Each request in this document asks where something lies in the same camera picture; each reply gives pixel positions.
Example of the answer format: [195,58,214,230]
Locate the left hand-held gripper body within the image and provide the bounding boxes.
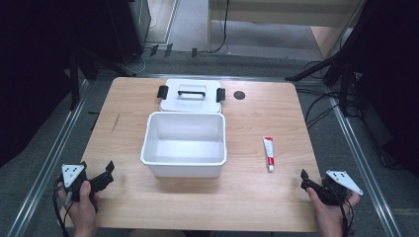
[61,163,115,203]

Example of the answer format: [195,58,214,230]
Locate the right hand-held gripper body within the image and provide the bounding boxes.
[305,169,365,207]

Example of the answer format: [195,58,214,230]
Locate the white and red toothpaste tube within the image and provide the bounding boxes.
[262,135,276,174]

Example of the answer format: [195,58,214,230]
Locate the white plastic storage box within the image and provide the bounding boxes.
[140,111,228,179]

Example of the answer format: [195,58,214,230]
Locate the person's right hand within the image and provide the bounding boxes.
[307,188,361,229]

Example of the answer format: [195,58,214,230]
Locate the person's left hand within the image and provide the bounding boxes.
[56,180,101,228]

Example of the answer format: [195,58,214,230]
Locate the black tripod stand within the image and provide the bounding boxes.
[284,48,358,117]
[66,45,136,112]

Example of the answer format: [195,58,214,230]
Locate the black cabinet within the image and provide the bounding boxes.
[105,0,152,65]

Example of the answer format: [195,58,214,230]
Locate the light wooden furniture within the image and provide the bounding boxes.
[207,0,368,60]

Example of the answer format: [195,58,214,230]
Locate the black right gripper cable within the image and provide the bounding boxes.
[338,196,355,237]

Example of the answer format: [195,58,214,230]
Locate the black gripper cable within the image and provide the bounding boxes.
[51,176,72,237]
[338,196,355,237]

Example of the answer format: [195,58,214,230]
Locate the aluminium floor rail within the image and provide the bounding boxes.
[5,78,91,237]
[327,96,404,237]

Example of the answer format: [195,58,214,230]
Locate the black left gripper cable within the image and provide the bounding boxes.
[51,176,72,237]

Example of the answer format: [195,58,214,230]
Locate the black floor cables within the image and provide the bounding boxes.
[303,86,345,130]

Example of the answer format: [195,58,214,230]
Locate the white box lid black handle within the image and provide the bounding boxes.
[156,78,227,115]

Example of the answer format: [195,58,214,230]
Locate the white floor cable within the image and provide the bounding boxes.
[129,48,148,75]

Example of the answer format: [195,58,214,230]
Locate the black hanging cable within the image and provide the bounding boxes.
[210,0,231,54]

